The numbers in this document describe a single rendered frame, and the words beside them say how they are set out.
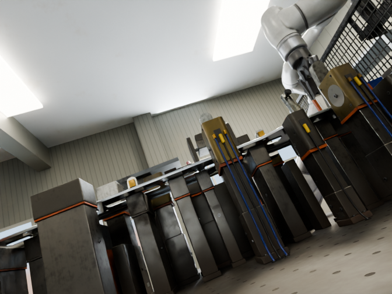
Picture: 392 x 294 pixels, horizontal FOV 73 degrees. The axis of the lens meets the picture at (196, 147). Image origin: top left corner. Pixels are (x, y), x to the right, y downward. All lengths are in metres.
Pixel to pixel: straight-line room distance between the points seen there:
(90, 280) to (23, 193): 4.02
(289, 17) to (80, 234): 0.92
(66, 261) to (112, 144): 3.82
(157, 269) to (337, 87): 0.65
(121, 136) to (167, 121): 0.80
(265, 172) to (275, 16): 0.56
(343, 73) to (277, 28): 0.36
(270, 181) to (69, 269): 0.55
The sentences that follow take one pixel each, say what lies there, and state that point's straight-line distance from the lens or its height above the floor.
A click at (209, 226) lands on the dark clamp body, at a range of 0.97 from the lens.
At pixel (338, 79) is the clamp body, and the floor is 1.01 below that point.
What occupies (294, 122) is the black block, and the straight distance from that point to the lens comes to 0.71.
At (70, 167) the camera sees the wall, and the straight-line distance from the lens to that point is 4.46.
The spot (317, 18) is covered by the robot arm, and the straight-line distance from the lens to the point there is 1.08.
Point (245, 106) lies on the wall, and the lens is 4.80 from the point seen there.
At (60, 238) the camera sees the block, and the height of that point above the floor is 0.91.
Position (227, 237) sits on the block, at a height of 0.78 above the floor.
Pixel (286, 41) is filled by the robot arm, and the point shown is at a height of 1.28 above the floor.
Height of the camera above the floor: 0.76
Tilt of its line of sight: 21 degrees up
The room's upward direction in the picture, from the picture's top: 23 degrees counter-clockwise
